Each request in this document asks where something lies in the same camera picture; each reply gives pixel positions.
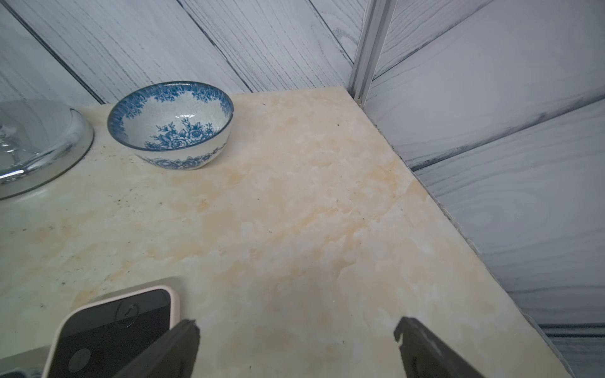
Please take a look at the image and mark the grey green case phone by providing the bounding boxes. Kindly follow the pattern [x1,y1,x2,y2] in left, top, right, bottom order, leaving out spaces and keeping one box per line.
[42,285,181,377]

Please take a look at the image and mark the blue white porcelain bowl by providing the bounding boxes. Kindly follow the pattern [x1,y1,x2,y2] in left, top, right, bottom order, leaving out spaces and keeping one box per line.
[107,81,234,170]

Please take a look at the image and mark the aluminium frame corner post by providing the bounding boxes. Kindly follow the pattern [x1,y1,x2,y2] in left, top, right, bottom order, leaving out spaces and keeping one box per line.
[348,0,397,107]

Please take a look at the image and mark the metal glass rack stand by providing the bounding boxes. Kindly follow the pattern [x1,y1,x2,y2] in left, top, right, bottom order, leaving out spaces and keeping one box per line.
[1,99,95,199]

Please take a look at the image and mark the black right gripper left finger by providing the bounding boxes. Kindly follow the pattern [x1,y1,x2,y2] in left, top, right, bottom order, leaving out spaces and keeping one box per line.
[114,319,200,378]

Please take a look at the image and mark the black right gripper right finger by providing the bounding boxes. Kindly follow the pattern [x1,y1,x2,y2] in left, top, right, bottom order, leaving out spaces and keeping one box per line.
[394,317,484,378]

